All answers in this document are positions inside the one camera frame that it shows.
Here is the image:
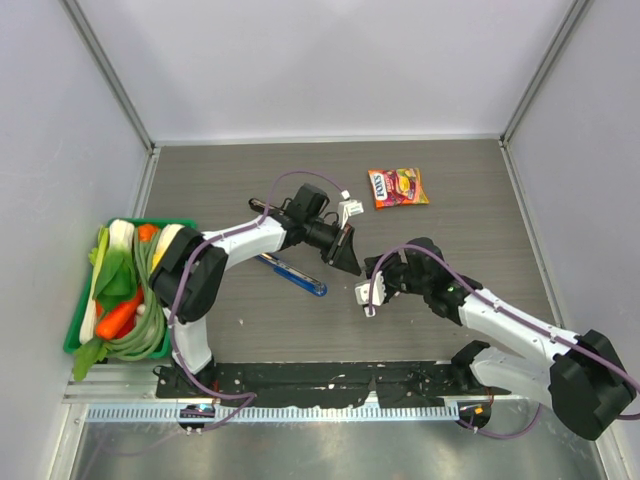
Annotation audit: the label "green plastic tray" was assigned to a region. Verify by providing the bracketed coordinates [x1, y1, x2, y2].
[63, 218, 197, 359]

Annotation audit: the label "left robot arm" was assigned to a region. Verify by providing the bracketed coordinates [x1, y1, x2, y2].
[149, 183, 364, 399]

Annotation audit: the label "toy bok choy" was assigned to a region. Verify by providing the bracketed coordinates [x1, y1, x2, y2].
[73, 219, 139, 382]

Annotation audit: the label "slotted cable duct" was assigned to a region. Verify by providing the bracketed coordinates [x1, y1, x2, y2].
[85, 402, 459, 423]

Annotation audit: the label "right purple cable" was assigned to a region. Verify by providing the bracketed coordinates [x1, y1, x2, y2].
[363, 243, 640, 419]

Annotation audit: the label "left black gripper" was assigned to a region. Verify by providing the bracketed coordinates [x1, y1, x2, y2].
[303, 219, 362, 277]

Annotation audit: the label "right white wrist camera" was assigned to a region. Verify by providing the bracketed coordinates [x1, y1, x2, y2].
[354, 271, 387, 307]

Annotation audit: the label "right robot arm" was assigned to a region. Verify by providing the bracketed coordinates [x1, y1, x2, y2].
[354, 238, 639, 440]

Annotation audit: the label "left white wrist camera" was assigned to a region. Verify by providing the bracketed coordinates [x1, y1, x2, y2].
[337, 199, 364, 229]

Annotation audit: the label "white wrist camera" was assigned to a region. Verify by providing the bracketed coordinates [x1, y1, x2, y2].
[354, 271, 387, 307]
[337, 199, 364, 229]

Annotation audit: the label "Fox's candy bag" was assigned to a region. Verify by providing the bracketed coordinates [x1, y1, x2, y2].
[368, 168, 430, 210]

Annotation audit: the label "toy green beans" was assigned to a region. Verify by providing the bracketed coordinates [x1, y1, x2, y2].
[106, 227, 166, 362]

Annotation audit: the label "purple cable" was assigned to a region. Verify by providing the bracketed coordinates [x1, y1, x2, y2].
[165, 170, 351, 406]
[363, 243, 640, 419]

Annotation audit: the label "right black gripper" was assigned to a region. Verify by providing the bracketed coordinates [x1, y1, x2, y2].
[364, 251, 430, 305]

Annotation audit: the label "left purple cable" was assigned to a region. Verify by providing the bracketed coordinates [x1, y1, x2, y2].
[165, 170, 351, 406]

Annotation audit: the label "toy carrot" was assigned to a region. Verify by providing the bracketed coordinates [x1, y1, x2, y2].
[95, 289, 144, 340]

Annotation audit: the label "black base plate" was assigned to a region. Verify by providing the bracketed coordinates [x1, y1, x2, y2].
[155, 360, 512, 409]

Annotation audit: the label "toy napa cabbage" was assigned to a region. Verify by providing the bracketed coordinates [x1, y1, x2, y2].
[151, 223, 184, 271]

